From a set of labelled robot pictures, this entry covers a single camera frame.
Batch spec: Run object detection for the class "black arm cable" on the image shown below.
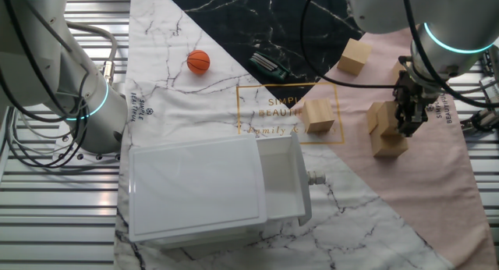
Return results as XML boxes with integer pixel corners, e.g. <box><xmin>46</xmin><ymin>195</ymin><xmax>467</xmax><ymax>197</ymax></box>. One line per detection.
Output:
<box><xmin>0</xmin><ymin>0</ymin><xmax>93</xmax><ymax>169</ymax></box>

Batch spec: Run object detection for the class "white cable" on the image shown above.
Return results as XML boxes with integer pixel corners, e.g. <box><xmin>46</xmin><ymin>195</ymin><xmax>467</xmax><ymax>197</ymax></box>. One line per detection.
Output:
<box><xmin>2</xmin><ymin>105</ymin><xmax>79</xmax><ymax>169</ymax></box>

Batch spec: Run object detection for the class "marble pink black cloth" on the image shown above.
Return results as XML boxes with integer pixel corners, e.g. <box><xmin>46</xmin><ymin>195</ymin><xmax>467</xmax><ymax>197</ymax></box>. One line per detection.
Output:
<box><xmin>112</xmin><ymin>0</ymin><xmax>499</xmax><ymax>270</ymax></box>

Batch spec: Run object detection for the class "green holder with silver bits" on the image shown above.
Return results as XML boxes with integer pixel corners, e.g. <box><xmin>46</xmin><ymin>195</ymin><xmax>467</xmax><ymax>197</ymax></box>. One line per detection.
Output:
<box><xmin>248</xmin><ymin>51</ymin><xmax>292</xmax><ymax>83</ymax></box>

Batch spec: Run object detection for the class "small gray clamped device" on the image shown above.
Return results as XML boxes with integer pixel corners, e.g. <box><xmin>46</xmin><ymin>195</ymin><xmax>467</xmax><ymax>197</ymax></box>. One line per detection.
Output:
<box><xmin>461</xmin><ymin>76</ymin><xmax>499</xmax><ymax>133</ymax></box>

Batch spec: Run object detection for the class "gray robot cable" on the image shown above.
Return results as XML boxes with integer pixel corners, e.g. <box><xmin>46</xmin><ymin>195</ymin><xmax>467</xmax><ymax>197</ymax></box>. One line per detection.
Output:
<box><xmin>65</xmin><ymin>22</ymin><xmax>119</xmax><ymax>86</ymax></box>

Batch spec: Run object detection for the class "small orange basketball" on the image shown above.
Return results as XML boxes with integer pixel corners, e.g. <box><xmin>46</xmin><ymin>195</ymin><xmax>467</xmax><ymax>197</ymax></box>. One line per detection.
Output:
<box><xmin>186</xmin><ymin>49</ymin><xmax>211</xmax><ymax>76</ymax></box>

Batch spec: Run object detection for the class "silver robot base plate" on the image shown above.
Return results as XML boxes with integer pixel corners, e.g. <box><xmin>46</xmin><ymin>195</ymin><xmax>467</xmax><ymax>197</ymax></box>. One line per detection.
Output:
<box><xmin>52</xmin><ymin>137</ymin><xmax>122</xmax><ymax>162</ymax></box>

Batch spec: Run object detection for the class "white plastic drawer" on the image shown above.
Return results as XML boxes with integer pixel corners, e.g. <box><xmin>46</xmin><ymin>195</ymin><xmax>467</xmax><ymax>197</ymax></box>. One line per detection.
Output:
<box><xmin>255</xmin><ymin>132</ymin><xmax>327</xmax><ymax>227</ymax></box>

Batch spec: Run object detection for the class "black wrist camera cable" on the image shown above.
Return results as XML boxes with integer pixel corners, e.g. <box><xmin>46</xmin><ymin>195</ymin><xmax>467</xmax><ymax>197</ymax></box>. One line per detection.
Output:
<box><xmin>299</xmin><ymin>0</ymin><xmax>399</xmax><ymax>90</ymax></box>

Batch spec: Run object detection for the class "white plastic drawer cabinet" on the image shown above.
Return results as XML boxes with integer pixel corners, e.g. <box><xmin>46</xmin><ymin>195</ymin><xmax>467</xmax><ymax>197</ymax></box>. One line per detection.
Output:
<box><xmin>127</xmin><ymin>133</ymin><xmax>270</xmax><ymax>250</ymax></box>

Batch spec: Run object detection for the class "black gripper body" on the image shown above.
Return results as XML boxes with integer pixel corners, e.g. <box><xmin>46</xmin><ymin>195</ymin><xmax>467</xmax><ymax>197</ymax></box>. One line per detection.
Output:
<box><xmin>392</xmin><ymin>72</ymin><xmax>430</xmax><ymax>108</ymax></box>

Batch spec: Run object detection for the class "black keyboard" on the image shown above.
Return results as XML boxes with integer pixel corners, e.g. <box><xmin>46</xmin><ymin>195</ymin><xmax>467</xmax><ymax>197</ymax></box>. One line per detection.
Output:
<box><xmin>482</xmin><ymin>50</ymin><xmax>499</xmax><ymax>78</ymax></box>

